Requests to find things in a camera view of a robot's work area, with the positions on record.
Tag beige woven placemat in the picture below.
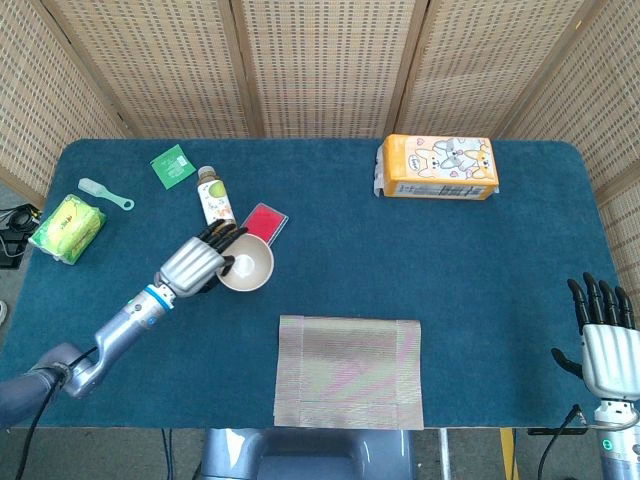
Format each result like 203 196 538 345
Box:
273 314 426 430

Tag grey-blue robot torso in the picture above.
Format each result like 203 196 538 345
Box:
192 428 417 480

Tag woven bamboo folding screen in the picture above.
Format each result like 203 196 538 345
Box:
0 0 640 321

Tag green square sachet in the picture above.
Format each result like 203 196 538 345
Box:
150 143 198 191

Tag white metal table leg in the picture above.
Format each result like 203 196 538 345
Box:
437 428 452 480

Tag black cable under table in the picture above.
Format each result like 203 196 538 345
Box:
160 428 174 480

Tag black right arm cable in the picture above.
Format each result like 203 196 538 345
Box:
537 404 584 480

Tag green yellow tissue pack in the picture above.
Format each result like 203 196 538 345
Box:
28 193 108 266

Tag blue felt table cover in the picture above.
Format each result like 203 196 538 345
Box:
0 138 632 430

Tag red pad clear case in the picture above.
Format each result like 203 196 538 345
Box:
241 201 290 246

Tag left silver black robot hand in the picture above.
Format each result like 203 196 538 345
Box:
158 219 250 300

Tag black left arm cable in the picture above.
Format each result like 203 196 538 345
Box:
14 348 99 480

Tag mint green brush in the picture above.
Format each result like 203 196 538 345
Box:
77 177 136 212

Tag amber juice bottle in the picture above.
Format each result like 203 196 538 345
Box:
196 165 237 227

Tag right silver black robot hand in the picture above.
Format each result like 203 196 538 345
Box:
551 272 640 401

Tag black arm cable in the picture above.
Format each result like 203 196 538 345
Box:
14 348 99 480
537 404 584 480

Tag orange cartoon tissue pack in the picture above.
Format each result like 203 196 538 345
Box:
373 133 501 201

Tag white bowl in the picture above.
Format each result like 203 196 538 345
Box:
217 233 276 293

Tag black devices on floor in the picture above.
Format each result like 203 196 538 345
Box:
0 202 44 271

